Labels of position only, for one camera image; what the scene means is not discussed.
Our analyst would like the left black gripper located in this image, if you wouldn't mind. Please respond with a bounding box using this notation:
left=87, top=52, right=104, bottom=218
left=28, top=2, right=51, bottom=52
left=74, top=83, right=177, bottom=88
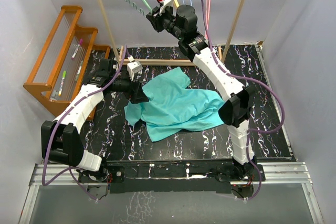
left=110, top=70, right=149, bottom=103

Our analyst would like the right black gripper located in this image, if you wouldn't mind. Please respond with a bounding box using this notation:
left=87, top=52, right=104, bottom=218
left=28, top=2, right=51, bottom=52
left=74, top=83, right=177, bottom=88
left=146, top=3, right=184, bottom=41

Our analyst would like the teal t shirt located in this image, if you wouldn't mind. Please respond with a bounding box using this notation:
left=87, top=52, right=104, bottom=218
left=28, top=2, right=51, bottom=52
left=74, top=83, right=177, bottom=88
left=124, top=67, right=224, bottom=142

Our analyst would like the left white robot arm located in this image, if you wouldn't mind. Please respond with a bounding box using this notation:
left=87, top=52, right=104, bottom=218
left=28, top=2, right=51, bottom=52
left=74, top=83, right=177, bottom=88
left=41, top=59, right=148, bottom=182

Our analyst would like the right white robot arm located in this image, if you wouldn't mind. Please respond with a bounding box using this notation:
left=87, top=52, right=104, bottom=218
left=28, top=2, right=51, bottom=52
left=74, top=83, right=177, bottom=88
left=146, top=5, right=256, bottom=180

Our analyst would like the dark green marker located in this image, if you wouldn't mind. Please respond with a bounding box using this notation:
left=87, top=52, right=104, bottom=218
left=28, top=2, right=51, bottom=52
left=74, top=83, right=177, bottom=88
left=75, top=60, right=83, bottom=82

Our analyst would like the purple cap marker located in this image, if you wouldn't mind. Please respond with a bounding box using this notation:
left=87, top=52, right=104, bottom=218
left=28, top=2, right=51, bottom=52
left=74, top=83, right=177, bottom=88
left=71, top=39, right=83, bottom=60

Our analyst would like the green cap marker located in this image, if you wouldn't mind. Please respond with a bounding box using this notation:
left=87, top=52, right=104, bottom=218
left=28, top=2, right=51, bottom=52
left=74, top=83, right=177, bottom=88
left=58, top=70, right=67, bottom=97

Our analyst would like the orange wooden tiered rack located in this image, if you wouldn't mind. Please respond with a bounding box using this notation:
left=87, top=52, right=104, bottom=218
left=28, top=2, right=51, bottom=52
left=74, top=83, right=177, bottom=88
left=23, top=5, right=111, bottom=116

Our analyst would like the grey small block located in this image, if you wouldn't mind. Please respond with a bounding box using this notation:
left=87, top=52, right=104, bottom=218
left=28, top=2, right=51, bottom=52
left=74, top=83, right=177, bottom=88
left=50, top=90, right=59, bottom=101

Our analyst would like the wooden clothes rack frame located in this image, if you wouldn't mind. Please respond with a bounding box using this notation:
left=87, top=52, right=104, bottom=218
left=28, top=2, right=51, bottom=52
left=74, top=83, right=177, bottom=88
left=97, top=0, right=245, bottom=66

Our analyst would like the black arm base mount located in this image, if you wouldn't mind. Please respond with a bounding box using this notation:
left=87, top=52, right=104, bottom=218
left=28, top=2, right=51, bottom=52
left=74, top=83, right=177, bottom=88
left=79, top=159, right=266, bottom=194

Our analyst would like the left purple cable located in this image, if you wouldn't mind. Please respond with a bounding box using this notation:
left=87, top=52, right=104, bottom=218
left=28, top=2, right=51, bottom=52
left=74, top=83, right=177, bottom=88
left=41, top=45, right=134, bottom=201

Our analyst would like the purple cable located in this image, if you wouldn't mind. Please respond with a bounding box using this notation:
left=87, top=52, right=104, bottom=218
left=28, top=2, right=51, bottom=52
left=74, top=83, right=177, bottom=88
left=167, top=0, right=286, bottom=201
left=41, top=45, right=134, bottom=201

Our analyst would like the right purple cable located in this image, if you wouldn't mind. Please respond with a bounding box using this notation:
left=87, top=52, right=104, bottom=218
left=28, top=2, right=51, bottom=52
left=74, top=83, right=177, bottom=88
left=167, top=0, right=286, bottom=201

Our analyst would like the aluminium rail frame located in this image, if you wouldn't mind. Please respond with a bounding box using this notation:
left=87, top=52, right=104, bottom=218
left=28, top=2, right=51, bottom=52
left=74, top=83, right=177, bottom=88
left=19, top=162, right=324, bottom=223

